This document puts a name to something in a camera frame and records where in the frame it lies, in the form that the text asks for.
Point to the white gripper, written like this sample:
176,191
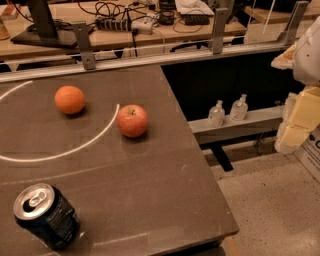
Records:
309,60

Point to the red apple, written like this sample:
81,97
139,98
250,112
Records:
132,121

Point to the grey metal shelf beam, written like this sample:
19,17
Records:
251,117

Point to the right clear sanitizer bottle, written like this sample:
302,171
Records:
239,108

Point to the clear sanitizer bottle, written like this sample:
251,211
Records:
216,115
239,108

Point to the cardboard box on floor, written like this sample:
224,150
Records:
309,154

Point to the left clear sanitizer bottle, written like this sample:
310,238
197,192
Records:
216,115

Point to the white cloth on desk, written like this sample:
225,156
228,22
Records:
193,7

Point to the grey power strip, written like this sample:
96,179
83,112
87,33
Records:
123,25

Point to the orange fruit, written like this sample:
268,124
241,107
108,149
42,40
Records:
69,99

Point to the black monitor stand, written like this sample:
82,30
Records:
46,34

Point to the dark soda can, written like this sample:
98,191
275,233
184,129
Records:
43,210

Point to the right metal bracket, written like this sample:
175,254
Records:
288,35

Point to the metal bracket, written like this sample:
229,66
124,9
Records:
288,35
82,37
220,18

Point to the middle metal bracket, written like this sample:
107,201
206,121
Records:
220,18

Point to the left metal bracket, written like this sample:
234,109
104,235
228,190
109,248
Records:
82,37

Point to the metal table rail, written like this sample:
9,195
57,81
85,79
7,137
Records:
61,65

